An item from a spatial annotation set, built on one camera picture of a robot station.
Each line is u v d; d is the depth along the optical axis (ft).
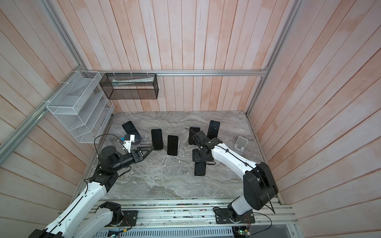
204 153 2.01
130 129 3.19
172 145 3.13
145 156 2.12
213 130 3.21
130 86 3.40
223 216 2.40
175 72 3.15
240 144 3.14
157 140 3.11
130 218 2.40
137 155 2.08
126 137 2.25
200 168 2.82
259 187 1.42
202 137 2.25
